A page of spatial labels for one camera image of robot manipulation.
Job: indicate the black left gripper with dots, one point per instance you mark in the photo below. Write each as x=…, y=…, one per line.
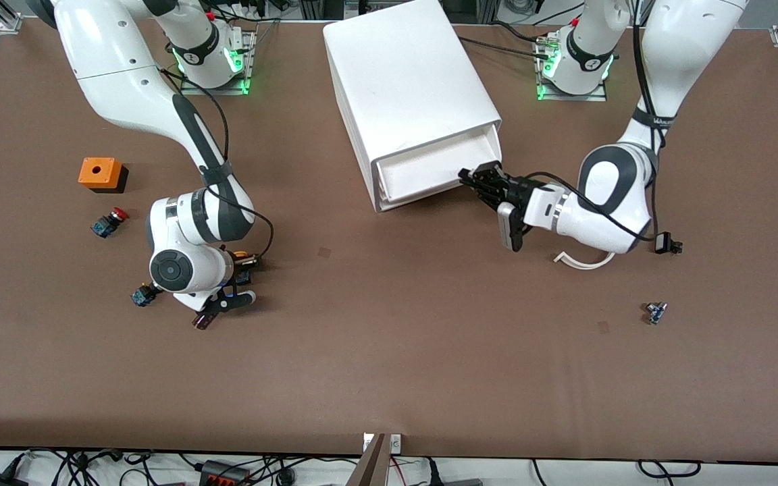
x=516, y=191

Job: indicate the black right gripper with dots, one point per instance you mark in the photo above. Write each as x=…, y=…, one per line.
x=237, y=268

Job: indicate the yellow push button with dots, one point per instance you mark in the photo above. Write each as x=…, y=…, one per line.
x=241, y=255

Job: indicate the white plastic drawer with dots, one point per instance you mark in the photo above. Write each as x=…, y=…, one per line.
x=423, y=175

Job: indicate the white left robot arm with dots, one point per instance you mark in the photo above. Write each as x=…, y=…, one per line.
x=612, y=196

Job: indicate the green push button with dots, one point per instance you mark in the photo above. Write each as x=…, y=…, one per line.
x=140, y=295

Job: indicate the white drawer cabinet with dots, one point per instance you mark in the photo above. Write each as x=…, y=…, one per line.
x=402, y=74

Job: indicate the red push button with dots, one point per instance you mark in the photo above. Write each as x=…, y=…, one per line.
x=109, y=223

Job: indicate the dark purple small component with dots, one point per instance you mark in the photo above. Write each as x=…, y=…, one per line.
x=203, y=322

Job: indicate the white curved plastic strip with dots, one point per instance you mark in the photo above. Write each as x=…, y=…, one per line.
x=585, y=263

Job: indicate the black red power strip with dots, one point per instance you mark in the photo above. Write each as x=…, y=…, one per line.
x=225, y=474

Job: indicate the small blue grey component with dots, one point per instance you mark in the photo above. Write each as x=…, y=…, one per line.
x=656, y=312

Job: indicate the black power adapter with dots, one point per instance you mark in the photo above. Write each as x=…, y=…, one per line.
x=1, y=480

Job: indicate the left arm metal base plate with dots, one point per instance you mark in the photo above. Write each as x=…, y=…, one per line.
x=591, y=96

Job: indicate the orange button enclosure box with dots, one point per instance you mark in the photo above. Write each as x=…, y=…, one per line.
x=97, y=172

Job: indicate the small black switch part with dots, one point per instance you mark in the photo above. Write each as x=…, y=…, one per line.
x=664, y=243

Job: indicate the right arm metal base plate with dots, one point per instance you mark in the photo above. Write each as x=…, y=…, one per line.
x=248, y=67

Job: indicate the small white bracket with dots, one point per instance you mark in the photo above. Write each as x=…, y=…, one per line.
x=396, y=443

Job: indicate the wooden post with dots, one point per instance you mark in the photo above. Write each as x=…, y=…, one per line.
x=369, y=469

